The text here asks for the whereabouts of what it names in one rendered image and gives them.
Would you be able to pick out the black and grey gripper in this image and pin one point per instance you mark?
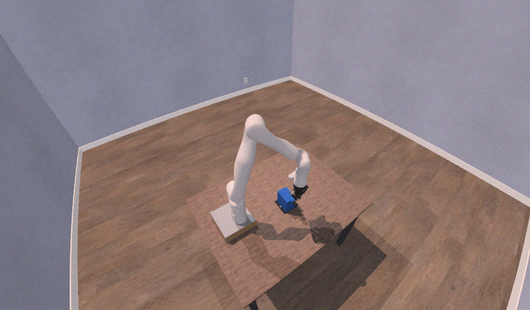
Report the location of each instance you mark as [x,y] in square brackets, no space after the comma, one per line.
[298,192]

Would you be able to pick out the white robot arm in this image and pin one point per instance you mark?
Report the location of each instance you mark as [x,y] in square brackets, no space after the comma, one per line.
[256,131]

